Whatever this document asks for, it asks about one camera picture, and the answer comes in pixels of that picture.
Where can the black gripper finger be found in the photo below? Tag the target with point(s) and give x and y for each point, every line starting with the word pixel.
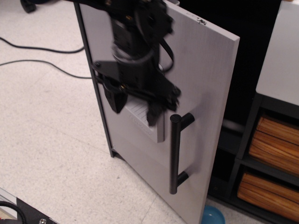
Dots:
pixel 115 95
pixel 155 109

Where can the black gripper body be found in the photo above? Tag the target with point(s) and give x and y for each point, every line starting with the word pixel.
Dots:
pixel 139 77

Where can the black bar door handle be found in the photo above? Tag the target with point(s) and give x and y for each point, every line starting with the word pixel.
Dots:
pixel 177 125

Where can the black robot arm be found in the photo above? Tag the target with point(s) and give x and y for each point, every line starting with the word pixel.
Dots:
pixel 139 28

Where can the grey water dispenser panel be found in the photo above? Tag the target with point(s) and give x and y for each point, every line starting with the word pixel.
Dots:
pixel 137 109

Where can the dark shelf unit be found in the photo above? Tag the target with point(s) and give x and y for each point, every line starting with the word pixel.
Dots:
pixel 256 167

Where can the blue plastic bowl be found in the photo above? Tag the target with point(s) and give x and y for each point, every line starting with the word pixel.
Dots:
pixel 212 215

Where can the black caster wheel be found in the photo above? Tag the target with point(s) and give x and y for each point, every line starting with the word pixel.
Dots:
pixel 28 6

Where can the white counter top block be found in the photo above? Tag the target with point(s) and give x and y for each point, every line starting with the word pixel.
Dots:
pixel 279 77

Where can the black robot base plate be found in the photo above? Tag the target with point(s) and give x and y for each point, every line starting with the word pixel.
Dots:
pixel 32 215

